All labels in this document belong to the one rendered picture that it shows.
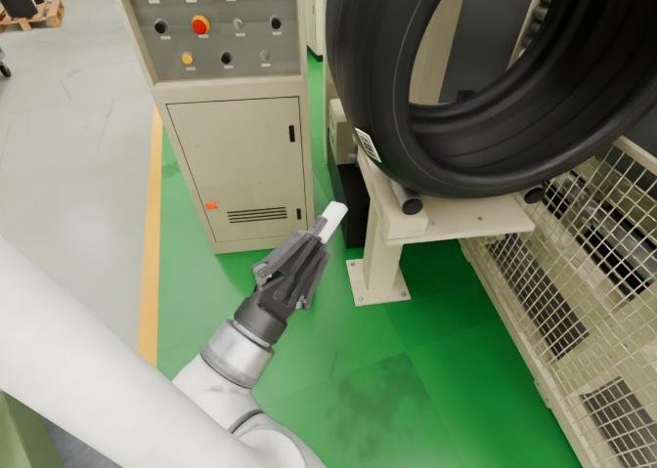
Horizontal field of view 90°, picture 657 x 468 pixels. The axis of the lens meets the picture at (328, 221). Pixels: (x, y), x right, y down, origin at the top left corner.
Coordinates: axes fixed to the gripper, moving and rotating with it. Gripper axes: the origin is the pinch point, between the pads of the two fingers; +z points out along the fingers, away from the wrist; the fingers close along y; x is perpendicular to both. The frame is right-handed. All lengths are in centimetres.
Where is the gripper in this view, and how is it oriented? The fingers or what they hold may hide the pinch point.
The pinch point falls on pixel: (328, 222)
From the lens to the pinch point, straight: 53.4
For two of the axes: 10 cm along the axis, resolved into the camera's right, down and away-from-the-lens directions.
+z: 5.5, -7.9, 2.7
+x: 6.7, 2.3, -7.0
